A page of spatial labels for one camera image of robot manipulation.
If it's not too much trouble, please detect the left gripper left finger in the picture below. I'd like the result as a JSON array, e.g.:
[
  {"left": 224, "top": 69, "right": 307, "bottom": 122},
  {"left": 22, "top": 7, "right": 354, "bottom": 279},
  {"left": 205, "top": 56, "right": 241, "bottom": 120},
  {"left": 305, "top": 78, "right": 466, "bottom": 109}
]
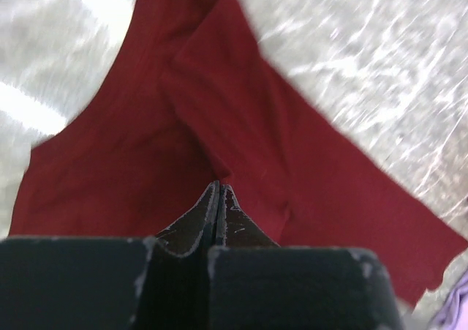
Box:
[{"left": 156, "top": 181, "right": 219, "bottom": 258}]

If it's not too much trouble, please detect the dark red t-shirt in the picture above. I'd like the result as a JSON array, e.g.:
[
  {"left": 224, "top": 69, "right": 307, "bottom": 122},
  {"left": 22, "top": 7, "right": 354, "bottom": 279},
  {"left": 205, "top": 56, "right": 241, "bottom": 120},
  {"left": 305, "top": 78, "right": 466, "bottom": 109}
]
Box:
[{"left": 10, "top": 0, "right": 467, "bottom": 304}]

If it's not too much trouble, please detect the folded lavender t-shirt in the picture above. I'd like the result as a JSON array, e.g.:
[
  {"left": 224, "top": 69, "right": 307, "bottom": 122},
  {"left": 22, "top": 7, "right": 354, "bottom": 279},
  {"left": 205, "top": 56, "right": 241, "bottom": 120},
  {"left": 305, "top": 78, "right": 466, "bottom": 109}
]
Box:
[{"left": 429, "top": 271, "right": 467, "bottom": 330}]

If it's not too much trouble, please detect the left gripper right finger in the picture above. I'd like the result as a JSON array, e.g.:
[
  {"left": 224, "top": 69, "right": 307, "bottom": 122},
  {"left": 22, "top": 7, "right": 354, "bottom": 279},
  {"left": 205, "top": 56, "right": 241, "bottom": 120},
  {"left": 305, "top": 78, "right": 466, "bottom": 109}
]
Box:
[{"left": 215, "top": 185, "right": 279, "bottom": 248}]

